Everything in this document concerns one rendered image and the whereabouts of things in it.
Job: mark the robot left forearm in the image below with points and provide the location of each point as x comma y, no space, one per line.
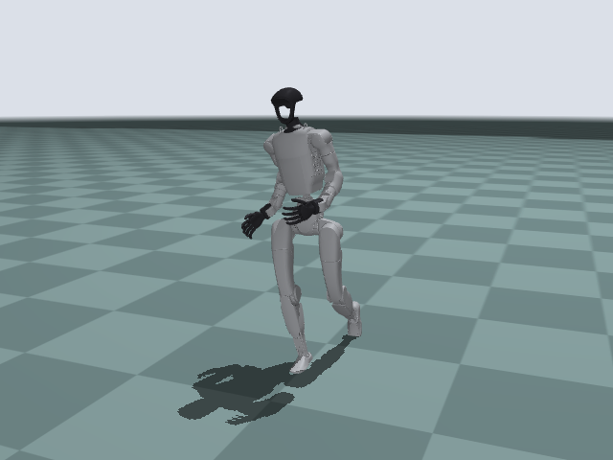
331,189

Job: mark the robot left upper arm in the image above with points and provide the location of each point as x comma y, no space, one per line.
321,139

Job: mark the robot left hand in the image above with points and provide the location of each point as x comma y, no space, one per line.
305,210

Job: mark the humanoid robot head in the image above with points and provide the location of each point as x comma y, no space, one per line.
287,97

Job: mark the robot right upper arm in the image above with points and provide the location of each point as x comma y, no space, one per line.
269,149

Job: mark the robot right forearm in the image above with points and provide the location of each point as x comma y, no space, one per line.
277,199

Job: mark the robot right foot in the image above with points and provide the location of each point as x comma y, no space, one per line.
301,364

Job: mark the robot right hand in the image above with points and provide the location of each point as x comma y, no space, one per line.
255,219

